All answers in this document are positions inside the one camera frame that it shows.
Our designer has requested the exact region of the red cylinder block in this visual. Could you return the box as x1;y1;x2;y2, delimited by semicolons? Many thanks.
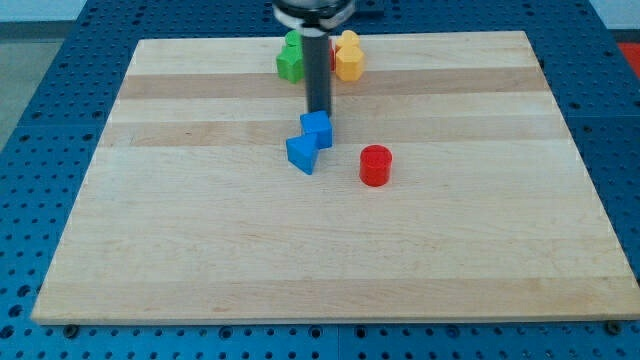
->
359;144;393;187

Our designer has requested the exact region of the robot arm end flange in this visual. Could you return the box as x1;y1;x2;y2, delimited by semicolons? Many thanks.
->
272;0;356;30

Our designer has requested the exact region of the blue triangle block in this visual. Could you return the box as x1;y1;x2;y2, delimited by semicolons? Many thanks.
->
285;134;319;175

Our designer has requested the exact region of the blue cube block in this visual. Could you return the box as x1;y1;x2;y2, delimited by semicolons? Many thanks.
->
300;110;333;149

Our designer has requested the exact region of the green star block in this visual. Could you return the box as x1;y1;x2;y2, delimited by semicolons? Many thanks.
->
276;46;304;84

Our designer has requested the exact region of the yellow hexagon block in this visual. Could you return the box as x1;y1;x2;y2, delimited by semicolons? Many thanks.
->
335;46;365;82

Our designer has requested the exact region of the red block behind rod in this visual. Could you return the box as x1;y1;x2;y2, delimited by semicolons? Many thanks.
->
329;38;336;72

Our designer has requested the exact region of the wooden board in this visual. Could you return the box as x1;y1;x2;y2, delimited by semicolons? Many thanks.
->
32;31;639;325

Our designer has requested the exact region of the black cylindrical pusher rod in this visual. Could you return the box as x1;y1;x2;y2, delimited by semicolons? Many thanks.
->
301;28;332;114

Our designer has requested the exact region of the green round block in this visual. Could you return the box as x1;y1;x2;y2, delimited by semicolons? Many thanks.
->
284;30;302;47

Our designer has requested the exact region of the blue perforated table plate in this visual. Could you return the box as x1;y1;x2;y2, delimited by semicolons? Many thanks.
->
1;0;639;359

